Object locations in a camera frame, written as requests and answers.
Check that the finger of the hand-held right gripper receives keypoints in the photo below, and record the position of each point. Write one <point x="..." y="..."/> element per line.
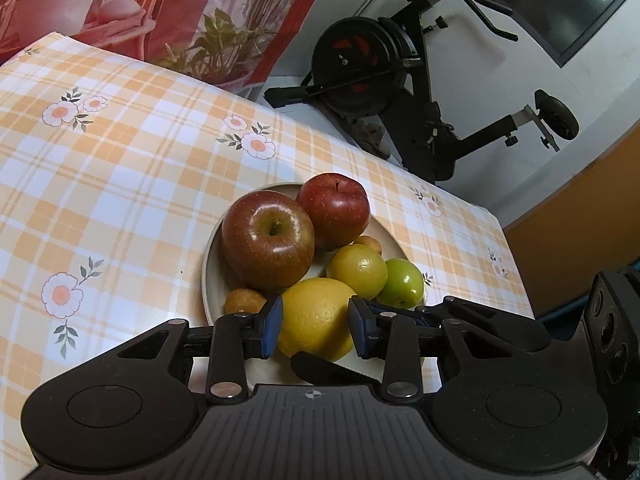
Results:
<point x="515" y="327"/>
<point x="330" y="370"/>

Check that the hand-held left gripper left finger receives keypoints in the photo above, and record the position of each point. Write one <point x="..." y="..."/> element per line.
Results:
<point x="272" y="325"/>

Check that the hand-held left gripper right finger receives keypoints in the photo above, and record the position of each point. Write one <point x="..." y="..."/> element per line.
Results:
<point x="357" y="327"/>

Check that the small brown fruit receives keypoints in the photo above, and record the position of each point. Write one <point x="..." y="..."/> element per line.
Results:
<point x="244" y="302"/>
<point x="371" y="245"/>

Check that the large yellow lemon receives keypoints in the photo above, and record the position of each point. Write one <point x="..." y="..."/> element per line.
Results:
<point x="315" y="317"/>

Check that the yellow-green citrus fruit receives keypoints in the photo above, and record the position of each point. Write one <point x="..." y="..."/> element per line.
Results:
<point x="357" y="270"/>

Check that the green lime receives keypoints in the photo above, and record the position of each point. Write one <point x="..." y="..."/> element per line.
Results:
<point x="401" y="282"/>

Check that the cream oval plate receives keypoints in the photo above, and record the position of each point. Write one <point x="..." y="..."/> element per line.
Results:
<point x="217" y="270"/>

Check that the large red-yellow apple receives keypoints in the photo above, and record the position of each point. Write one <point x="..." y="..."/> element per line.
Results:
<point x="268" y="240"/>

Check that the red apple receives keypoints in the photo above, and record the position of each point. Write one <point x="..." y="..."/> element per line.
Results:
<point x="334" y="210"/>

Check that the orange plaid floral tablecloth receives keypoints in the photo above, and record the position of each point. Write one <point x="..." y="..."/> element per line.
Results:
<point x="125" y="160"/>

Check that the black exercise bike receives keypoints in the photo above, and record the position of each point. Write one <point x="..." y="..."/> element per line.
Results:
<point x="365" y="70"/>

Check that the printed plant backdrop cloth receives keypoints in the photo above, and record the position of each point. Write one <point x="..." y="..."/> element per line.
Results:
<point x="150" y="10"/>

